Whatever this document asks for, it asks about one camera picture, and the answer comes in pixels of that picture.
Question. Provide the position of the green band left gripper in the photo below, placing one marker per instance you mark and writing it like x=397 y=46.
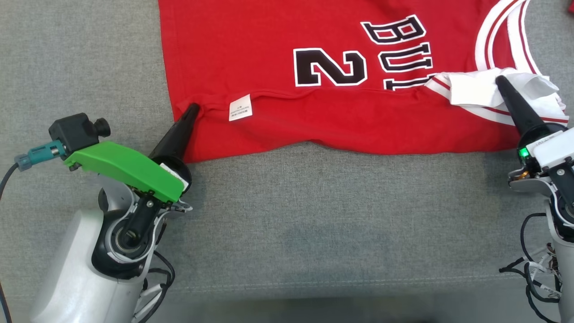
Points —
x=125 y=168

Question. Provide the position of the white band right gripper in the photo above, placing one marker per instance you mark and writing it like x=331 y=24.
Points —
x=554 y=150

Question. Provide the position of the red white basketball jersey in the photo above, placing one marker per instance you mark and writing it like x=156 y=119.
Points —
x=314 y=121

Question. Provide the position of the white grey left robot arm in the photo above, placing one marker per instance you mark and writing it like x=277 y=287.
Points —
x=76 y=269

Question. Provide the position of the grey fabric sofa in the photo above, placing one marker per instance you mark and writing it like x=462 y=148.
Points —
x=314 y=224

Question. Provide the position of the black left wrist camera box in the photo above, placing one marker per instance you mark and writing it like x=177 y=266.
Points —
x=76 y=130

